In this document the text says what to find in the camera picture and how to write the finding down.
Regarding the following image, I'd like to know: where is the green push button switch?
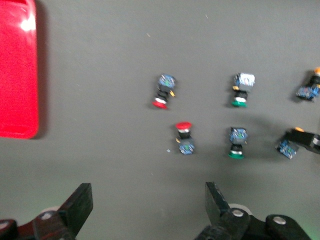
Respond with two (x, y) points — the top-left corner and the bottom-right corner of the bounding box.
(230, 72), (256, 108)
(227, 126), (249, 160)

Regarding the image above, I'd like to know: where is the red plastic tray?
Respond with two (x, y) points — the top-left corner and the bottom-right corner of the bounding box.
(0, 0), (40, 140)

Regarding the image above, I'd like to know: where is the red push button switch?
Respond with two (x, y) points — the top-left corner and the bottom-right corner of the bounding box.
(174, 121), (196, 156)
(151, 73), (177, 110)

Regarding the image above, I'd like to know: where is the yellow push button switch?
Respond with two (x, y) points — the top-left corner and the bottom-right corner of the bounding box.
(296, 66), (320, 102)
(275, 126), (305, 160)

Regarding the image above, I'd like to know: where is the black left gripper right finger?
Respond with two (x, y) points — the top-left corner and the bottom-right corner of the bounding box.
(194, 181), (313, 240)

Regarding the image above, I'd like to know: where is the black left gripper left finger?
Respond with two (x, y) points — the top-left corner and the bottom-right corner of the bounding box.
(0, 182), (94, 240)

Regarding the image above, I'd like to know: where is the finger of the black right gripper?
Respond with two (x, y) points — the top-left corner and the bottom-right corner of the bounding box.
(284, 128), (320, 153)

